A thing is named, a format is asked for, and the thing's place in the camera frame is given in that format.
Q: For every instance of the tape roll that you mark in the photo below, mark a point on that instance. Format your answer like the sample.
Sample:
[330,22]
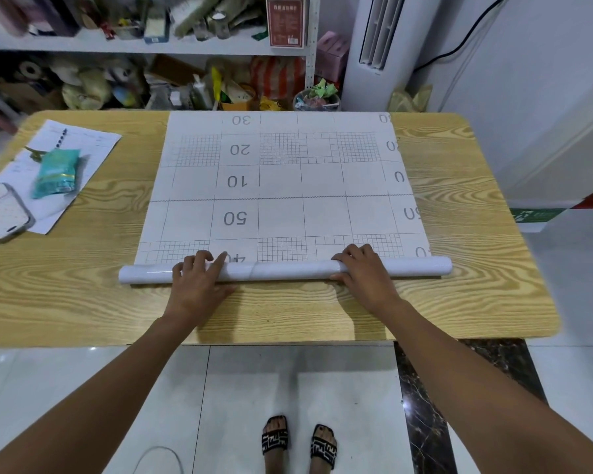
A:
[29,70]

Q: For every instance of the green and white box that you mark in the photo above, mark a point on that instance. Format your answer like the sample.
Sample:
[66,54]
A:
[157,27]

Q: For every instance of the white glue bottle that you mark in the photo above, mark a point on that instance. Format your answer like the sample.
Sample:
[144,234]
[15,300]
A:
[201,91]

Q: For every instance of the yellowish plastic bag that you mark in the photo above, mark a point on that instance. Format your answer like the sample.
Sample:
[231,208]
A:
[410,99]

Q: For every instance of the teal snack packet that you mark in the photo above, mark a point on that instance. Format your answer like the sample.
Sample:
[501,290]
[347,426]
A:
[55,173]

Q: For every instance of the white printed paper sheet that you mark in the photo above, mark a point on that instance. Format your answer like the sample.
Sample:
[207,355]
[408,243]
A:
[96,152]

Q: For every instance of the person's right thumb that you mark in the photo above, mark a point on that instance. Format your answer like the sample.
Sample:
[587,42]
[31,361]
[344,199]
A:
[340,277]

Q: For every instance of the person's right hand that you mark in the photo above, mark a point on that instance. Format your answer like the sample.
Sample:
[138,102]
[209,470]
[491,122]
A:
[368,278]

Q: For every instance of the black patterned right sandal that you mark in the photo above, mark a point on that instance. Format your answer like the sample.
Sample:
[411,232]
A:
[324,448]

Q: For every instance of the person's left hand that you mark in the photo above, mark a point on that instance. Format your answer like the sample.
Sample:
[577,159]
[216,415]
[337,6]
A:
[197,286]

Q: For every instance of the white metal shelf unit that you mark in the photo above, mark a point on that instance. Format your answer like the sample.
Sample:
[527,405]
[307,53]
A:
[128,44]

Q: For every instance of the glass jar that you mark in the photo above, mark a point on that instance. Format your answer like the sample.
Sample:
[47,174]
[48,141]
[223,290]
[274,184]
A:
[201,28]
[221,25]

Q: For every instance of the person's right middle finger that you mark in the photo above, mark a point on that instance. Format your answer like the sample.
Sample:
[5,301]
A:
[352,252]

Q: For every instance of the person's left forearm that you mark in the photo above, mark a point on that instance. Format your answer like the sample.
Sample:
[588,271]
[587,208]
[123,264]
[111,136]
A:
[89,399]

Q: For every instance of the person's right little finger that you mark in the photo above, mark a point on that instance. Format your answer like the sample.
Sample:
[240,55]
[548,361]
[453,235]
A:
[380,262]

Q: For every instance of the person's left little finger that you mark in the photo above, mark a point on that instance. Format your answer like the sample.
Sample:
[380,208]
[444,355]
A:
[177,276]

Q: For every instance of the white gridded adhesive paper roll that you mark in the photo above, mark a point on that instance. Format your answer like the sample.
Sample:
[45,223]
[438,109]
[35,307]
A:
[286,192]

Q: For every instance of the black patterned sandal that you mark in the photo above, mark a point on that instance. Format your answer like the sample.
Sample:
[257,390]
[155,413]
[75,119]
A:
[324,448]
[275,439]

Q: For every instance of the green wall sign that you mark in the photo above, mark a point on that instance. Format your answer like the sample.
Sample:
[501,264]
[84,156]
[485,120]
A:
[538,215]

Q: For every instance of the person's right forearm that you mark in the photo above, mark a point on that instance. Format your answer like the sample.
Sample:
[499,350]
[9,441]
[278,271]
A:
[474,389]

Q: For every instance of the small green wrapper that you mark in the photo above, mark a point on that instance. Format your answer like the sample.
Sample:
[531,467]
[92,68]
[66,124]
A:
[35,152]

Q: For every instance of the red-brown cardboard box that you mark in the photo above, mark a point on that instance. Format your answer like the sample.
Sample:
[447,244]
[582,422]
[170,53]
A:
[286,19]

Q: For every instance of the black patterned left sandal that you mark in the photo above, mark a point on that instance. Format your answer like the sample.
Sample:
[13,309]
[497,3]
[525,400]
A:
[275,439]

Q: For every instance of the person's left thumb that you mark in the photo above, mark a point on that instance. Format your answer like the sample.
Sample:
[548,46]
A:
[225,290]

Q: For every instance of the orange striped plastic bag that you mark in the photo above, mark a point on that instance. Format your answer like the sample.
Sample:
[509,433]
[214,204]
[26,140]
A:
[276,76]

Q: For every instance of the phone in white case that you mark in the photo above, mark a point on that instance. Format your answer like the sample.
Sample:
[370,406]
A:
[4,214]

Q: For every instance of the bucket of colourful scraps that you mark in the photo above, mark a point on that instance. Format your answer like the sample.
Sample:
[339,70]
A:
[316,96]

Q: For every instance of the pink cardboard box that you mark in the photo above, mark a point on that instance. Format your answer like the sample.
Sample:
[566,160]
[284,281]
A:
[332,54]

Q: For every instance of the person's left middle finger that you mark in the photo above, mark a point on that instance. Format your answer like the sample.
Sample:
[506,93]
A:
[203,260]

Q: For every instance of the white standing air conditioner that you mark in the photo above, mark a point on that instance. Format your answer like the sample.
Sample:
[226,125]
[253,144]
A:
[375,78]

